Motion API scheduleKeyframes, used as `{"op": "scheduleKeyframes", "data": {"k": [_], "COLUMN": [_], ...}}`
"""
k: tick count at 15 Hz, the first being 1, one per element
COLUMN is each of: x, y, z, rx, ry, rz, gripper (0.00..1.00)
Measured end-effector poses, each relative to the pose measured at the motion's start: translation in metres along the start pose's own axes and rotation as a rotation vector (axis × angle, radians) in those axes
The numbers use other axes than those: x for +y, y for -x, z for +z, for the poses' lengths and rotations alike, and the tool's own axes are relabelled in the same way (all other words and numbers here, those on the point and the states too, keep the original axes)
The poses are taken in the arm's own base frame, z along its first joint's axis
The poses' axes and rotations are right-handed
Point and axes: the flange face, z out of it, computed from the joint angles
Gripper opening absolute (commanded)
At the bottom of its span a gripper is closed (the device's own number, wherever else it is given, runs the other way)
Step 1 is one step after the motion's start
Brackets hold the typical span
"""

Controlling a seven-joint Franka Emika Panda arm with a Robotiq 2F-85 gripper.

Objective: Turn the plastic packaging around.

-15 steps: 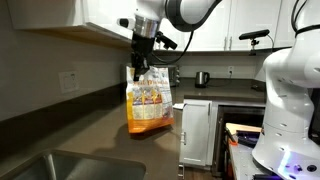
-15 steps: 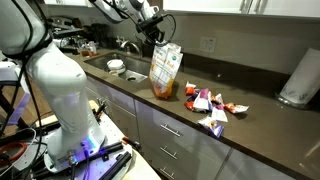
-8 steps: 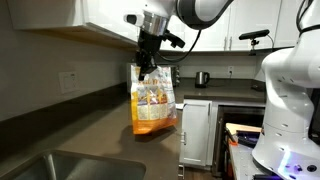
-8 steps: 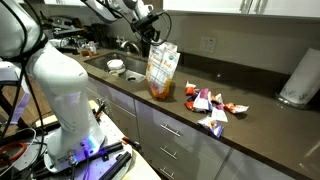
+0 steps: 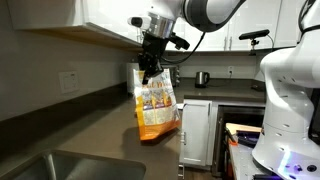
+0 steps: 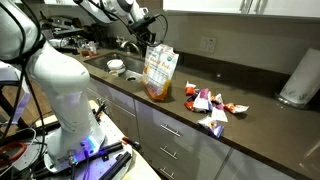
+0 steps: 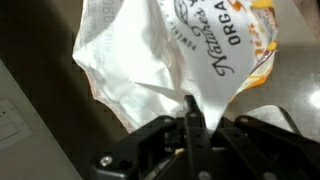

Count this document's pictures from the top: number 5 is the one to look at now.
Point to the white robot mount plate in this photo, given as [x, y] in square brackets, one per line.
[243, 163]

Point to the steel electric kettle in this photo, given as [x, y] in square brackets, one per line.
[201, 80]

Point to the black toaster oven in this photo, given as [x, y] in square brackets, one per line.
[175, 76]

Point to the white double wall outlet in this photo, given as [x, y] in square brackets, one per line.
[69, 82]

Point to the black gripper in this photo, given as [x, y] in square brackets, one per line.
[154, 53]

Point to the black camera on stand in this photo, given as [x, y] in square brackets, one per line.
[255, 34]

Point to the white base cabinet door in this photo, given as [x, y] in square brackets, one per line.
[196, 133]

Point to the dark built-in appliance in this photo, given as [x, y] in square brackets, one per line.
[240, 115]

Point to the stainless steel sink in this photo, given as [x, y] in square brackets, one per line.
[83, 168]

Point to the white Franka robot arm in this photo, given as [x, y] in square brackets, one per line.
[293, 100]

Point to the large orange white snack bag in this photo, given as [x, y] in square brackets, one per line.
[156, 110]

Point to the small white wall outlet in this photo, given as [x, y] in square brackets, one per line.
[230, 70]

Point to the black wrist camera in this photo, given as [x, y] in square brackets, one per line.
[180, 41]

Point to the white paper towel roll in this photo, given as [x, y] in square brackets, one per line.
[130, 78]

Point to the light wooden table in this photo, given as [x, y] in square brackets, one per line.
[243, 127]

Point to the white upper cabinet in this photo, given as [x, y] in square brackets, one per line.
[50, 13]
[260, 16]

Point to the black aluminium rail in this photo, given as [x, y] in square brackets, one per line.
[248, 134]
[246, 141]

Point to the orange black clamp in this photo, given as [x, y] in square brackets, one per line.
[231, 137]

